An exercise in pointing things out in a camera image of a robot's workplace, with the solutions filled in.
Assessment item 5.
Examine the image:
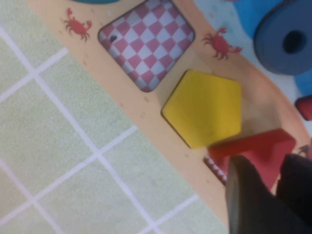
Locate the colourful wooden puzzle board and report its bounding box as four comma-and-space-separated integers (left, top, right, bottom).
25, 0, 312, 227

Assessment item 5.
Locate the red triangle block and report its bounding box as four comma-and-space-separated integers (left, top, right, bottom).
208, 128, 297, 193

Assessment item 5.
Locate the yellow pentagon block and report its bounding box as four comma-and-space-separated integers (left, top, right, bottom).
161, 69, 242, 150

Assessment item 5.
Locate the green checked tablecloth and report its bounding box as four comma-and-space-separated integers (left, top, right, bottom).
0, 0, 230, 234

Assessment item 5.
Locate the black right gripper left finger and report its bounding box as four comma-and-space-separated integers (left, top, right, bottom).
225, 155, 312, 234

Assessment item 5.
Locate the red number seven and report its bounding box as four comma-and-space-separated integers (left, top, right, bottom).
294, 94, 312, 120

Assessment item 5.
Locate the blue ring block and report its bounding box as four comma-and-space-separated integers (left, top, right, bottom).
253, 0, 312, 76

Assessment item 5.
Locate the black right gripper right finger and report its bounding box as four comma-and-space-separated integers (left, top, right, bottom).
276, 153, 312, 219

